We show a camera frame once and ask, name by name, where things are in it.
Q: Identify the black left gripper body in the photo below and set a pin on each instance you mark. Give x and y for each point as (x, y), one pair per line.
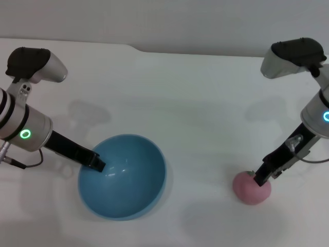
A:
(65, 146)

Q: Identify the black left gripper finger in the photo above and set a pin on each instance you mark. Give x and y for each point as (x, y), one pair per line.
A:
(97, 164)

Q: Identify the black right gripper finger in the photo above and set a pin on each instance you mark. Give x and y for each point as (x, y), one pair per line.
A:
(262, 177)

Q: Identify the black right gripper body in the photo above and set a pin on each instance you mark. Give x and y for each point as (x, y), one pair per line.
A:
(290, 151)

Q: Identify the pink toy peach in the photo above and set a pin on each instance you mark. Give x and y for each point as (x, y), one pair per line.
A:
(246, 191)

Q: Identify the blue bowl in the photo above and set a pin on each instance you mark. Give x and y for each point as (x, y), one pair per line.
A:
(128, 185)

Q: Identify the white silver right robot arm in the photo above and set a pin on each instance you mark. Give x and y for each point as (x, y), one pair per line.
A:
(317, 115)

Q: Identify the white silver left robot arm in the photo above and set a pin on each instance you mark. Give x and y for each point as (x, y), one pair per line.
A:
(23, 121)

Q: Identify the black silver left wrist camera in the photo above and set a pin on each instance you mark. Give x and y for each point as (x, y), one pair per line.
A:
(30, 64)

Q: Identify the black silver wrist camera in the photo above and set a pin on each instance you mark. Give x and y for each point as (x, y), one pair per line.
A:
(30, 64)
(290, 57)

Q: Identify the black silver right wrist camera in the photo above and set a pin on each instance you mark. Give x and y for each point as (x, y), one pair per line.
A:
(290, 57)

